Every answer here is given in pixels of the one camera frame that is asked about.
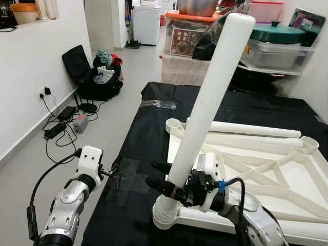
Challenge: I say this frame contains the white plastic table top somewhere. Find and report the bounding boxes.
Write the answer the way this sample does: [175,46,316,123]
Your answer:
[152,118,328,246]

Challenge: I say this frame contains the clear tape cross patch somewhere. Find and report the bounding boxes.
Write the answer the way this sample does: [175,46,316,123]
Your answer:
[115,156,154,190]

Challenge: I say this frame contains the black floor cloth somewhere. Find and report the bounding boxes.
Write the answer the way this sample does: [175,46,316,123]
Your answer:
[82,81,328,246]

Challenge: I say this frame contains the grey power box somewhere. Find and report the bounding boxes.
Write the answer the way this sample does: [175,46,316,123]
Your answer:
[72,114,89,134]

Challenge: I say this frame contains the black round stand base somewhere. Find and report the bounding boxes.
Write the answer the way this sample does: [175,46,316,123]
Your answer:
[77,102,99,114]

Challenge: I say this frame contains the clear tape strip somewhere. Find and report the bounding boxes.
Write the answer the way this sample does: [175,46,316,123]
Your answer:
[139,99,177,111]

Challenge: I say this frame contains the black power adapter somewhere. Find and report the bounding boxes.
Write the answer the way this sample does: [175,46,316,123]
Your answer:
[56,105,77,121]
[44,122,67,139]

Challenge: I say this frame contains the white plastic packet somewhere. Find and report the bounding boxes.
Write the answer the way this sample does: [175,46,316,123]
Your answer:
[96,67,116,85]

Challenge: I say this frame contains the beige cloth-covered stand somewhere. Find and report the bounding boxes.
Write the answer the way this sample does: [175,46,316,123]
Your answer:
[160,54,211,87]

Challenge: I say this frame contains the black open bag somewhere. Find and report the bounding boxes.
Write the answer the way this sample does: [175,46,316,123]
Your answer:
[61,45,124,101]

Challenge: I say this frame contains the teal plush toy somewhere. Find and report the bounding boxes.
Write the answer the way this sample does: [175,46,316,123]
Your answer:
[96,50,114,67]

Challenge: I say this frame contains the black wok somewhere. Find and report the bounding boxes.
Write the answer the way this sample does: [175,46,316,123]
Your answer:
[225,61,303,95]

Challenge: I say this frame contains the black glossy bag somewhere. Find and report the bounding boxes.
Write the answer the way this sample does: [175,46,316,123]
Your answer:
[192,26,231,62]

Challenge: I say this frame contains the orange-lidded storage box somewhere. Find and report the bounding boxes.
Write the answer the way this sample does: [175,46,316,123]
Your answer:
[164,10,213,58]

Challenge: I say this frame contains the white appliance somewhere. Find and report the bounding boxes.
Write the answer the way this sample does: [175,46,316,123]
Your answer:
[132,3,162,47]

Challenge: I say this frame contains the clear plastic container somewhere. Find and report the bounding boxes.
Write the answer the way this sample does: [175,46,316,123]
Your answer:
[241,38,316,71]

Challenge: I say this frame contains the metal pot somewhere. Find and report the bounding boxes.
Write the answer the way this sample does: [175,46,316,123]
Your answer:
[178,0,220,17]

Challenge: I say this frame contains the white cup stack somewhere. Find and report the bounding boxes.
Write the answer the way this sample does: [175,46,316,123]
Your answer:
[35,0,58,21]

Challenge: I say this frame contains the beige tub orange lid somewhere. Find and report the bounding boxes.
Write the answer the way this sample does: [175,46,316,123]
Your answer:
[10,3,39,25]

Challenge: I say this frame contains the green pot with lid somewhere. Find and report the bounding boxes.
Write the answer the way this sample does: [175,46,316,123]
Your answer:
[250,20,307,46]

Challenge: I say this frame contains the printed cardboard box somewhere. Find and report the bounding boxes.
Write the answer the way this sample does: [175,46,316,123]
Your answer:
[289,8,327,47]

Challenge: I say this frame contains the black countertop appliance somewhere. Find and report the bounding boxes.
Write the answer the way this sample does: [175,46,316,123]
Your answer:
[0,0,11,29]

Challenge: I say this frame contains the pink plastic container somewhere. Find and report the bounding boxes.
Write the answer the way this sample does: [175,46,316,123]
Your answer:
[248,0,284,24]

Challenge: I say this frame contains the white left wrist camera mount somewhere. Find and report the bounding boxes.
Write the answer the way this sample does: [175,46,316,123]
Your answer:
[76,146,104,178]

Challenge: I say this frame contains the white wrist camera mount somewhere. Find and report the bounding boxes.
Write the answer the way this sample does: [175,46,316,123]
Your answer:
[196,152,222,212]
[76,146,104,178]

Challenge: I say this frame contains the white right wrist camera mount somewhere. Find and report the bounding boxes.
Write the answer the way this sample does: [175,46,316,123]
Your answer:
[196,152,222,212]

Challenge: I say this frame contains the black looped floor cable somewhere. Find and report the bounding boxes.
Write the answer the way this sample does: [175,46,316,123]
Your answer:
[40,95,90,166]

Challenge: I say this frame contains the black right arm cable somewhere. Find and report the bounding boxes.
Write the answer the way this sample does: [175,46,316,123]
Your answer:
[218,177,247,246]

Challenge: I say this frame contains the wall socket with plug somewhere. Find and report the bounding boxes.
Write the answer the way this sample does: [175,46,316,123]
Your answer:
[37,86,53,99]

